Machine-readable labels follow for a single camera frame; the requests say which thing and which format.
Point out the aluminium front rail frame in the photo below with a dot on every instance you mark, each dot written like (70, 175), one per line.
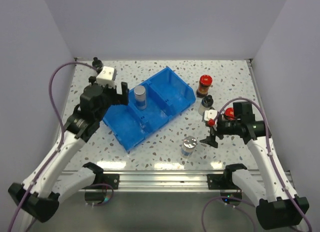
(163, 180)

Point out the silver-lid shaker jar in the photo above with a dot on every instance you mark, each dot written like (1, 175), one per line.
(188, 146)

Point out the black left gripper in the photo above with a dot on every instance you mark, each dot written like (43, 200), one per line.
(119, 98)

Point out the silver-lid blue-label spice jar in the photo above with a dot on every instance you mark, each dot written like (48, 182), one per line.
(140, 95)

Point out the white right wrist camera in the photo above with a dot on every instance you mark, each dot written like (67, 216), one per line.
(209, 117)

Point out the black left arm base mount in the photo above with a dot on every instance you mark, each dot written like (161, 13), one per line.
(112, 179)

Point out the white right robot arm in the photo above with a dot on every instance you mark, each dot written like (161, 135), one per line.
(277, 204)

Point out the red-cap dark sauce jar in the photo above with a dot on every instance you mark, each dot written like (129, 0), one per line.
(205, 81)

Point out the blue three-compartment plastic bin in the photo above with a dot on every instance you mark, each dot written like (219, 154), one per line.
(167, 96)

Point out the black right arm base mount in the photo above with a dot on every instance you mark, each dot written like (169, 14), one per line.
(216, 182)

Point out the black-cap brown spice bottle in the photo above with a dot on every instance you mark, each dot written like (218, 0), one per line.
(97, 63)

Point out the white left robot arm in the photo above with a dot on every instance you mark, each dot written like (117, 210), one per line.
(35, 194)

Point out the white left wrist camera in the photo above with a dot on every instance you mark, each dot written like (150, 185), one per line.
(107, 77)

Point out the black-cap white spice bottle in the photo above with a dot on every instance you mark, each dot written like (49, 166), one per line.
(206, 104)

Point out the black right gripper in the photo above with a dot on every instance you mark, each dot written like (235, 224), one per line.
(211, 139)

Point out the red-cap brown sauce jar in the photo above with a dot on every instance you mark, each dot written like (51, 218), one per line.
(229, 114)

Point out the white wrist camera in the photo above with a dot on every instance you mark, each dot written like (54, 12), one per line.
(107, 77)
(209, 117)

